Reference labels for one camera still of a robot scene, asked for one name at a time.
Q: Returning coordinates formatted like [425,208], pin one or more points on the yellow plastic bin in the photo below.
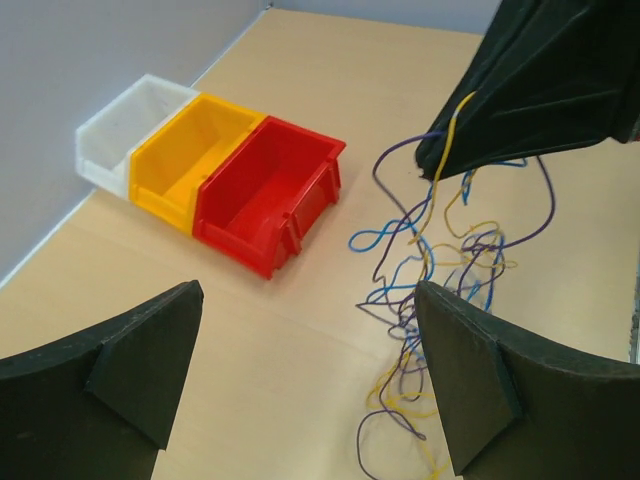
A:
[167,170]

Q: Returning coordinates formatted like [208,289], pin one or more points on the red plastic bin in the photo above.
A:
[258,206]

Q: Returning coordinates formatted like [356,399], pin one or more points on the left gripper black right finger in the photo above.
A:
[516,405]

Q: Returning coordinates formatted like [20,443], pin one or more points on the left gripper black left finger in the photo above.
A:
[100,403]

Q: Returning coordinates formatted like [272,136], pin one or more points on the white plastic bin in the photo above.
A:
[105,143]

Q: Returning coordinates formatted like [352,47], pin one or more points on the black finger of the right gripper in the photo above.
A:
[548,76]

